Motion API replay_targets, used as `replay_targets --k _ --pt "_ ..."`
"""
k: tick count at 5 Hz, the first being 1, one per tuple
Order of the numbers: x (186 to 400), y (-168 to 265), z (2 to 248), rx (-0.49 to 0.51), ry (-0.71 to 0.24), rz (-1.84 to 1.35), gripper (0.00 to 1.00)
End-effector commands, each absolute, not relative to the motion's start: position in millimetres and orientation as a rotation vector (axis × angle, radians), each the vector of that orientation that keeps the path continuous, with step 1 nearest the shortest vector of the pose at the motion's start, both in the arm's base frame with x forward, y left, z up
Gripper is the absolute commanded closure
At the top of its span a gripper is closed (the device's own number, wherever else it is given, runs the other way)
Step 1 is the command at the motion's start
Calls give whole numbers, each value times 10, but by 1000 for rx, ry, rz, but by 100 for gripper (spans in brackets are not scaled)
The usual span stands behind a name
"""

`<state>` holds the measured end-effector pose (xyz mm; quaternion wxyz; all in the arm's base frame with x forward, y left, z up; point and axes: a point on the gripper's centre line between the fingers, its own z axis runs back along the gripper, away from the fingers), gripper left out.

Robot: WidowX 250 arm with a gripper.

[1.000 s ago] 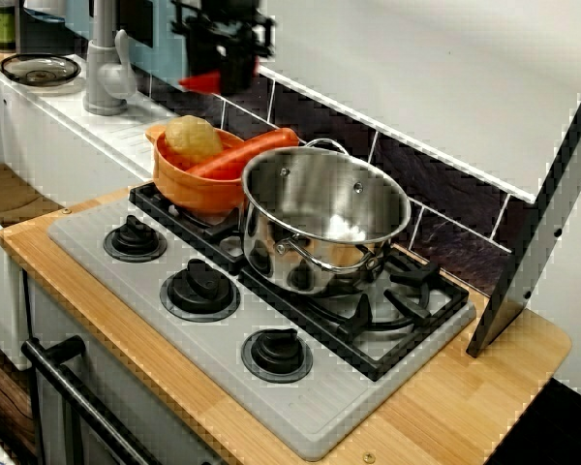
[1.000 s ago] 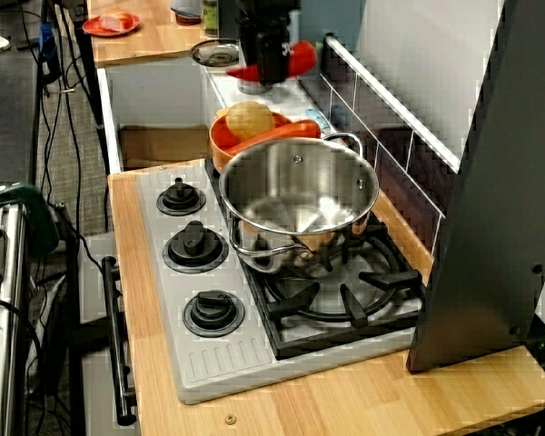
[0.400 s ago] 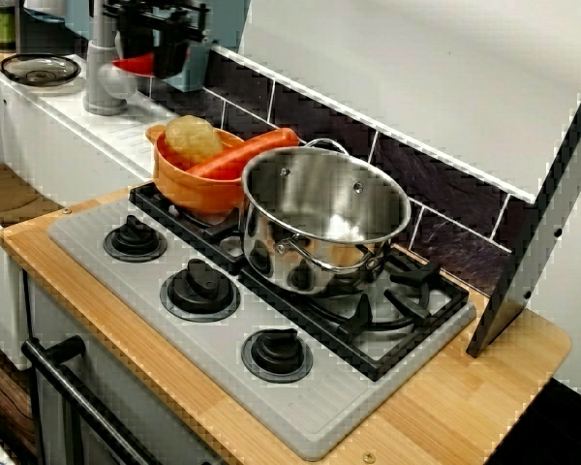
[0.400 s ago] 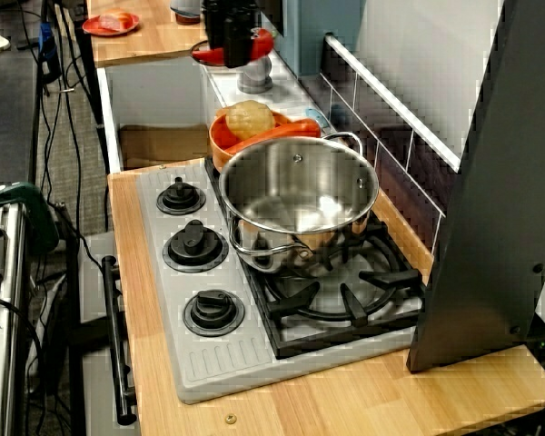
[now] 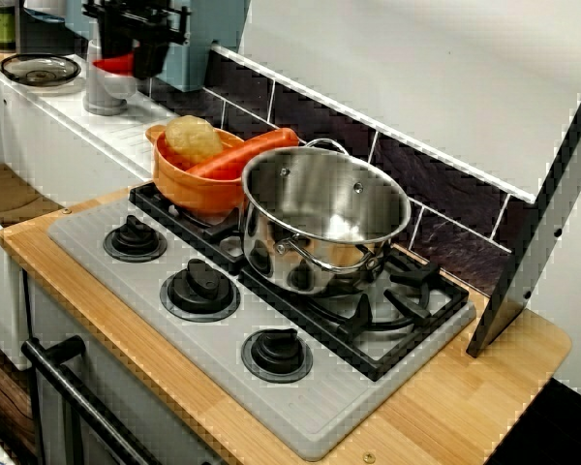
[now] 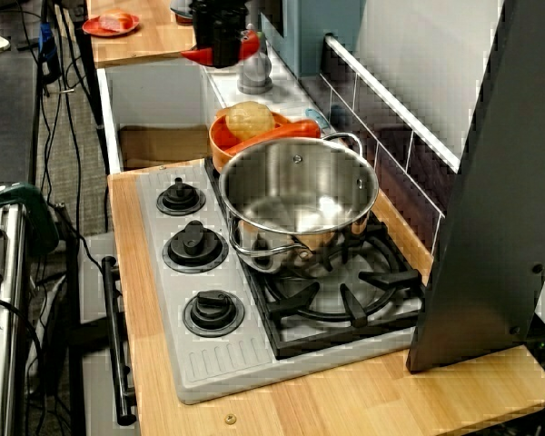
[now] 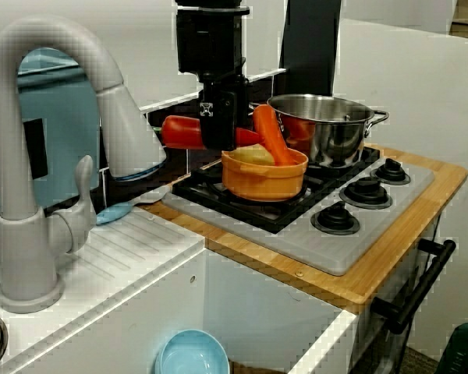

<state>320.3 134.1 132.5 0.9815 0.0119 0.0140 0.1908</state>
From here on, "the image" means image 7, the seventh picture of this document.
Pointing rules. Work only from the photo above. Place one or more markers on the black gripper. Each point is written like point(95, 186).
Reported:
point(222, 83)

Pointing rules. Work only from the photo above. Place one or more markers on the yellow toy potato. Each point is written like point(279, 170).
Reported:
point(253, 155)

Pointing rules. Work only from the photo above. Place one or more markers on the green plastic object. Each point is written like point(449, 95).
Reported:
point(464, 350)

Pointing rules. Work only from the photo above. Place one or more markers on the white sink unit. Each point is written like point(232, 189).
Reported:
point(257, 311)

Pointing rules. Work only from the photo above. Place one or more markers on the dark tile backsplash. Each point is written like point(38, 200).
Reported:
point(179, 163)

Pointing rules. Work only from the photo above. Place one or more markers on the grey stove plate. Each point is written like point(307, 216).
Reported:
point(327, 249)

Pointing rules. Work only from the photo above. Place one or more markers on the black upright post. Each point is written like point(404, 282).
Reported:
point(312, 43)

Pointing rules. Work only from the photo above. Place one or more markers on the blue and grey spatula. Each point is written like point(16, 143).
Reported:
point(111, 215)

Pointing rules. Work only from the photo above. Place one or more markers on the stainless steel pot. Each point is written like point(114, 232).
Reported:
point(335, 136)

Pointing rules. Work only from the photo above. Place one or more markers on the teal box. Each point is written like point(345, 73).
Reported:
point(62, 128)

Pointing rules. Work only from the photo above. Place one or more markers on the red toy pepper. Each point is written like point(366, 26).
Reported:
point(181, 132)

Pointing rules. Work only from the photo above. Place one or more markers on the wooden countertop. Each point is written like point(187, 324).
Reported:
point(405, 253)

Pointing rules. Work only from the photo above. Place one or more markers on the black burner grate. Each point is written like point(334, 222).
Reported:
point(257, 216)

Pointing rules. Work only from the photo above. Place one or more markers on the grey toy faucet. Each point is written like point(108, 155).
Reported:
point(8, 156)

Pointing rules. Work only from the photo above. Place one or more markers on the black stove knob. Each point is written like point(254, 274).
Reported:
point(335, 218)
point(392, 171)
point(366, 191)

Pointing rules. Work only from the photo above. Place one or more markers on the light blue bowl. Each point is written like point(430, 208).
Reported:
point(191, 354)

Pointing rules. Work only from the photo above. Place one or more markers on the orange toy pot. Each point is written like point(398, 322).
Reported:
point(263, 181)

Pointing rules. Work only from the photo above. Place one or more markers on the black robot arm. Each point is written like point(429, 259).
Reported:
point(210, 35)

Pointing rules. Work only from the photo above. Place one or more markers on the orange toy carrot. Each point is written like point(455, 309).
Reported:
point(271, 132)

